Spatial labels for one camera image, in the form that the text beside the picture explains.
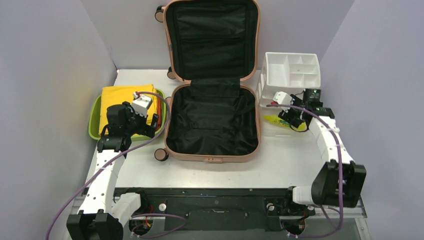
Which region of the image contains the small green bottle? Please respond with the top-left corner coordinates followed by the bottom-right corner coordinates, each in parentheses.
top-left (263, 115), bottom-right (307, 132)

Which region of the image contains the red snack bag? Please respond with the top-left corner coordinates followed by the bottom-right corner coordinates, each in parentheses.
top-left (156, 97), bottom-right (164, 131)

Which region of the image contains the yellow box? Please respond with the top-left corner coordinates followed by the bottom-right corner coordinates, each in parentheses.
top-left (98, 84), bottom-right (158, 134)

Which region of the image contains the white plastic drawer organizer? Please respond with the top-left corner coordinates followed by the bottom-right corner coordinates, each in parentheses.
top-left (255, 52), bottom-right (321, 137)

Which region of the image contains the green plastic tray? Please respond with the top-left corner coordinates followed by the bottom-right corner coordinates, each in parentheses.
top-left (88, 95), bottom-right (167, 141)

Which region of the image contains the pink hard-shell suitcase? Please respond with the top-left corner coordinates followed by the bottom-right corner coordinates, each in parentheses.
top-left (154, 0), bottom-right (261, 163)

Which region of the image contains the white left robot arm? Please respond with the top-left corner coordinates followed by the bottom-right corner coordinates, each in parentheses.
top-left (66, 99), bottom-right (159, 240)

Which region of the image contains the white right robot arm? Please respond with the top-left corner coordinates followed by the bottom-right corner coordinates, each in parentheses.
top-left (272, 89), bottom-right (367, 214)

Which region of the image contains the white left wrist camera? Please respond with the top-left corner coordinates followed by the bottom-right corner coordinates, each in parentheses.
top-left (131, 92), bottom-right (153, 118)

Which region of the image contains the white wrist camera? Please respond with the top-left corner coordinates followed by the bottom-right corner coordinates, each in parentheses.
top-left (271, 91), bottom-right (293, 105)
top-left (131, 92), bottom-right (153, 118)

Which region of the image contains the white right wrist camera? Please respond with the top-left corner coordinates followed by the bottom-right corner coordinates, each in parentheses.
top-left (271, 91), bottom-right (293, 105)

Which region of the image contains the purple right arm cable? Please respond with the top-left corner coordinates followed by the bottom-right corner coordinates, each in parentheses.
top-left (265, 104), bottom-right (345, 239)

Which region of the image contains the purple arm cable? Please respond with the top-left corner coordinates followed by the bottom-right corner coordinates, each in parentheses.
top-left (44, 91), bottom-right (188, 240)
top-left (265, 104), bottom-right (345, 239)

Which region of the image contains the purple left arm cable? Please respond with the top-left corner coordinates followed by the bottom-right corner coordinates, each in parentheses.
top-left (44, 91), bottom-right (188, 240)

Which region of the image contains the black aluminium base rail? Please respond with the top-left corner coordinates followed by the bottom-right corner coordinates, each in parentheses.
top-left (68, 187), bottom-right (367, 240)

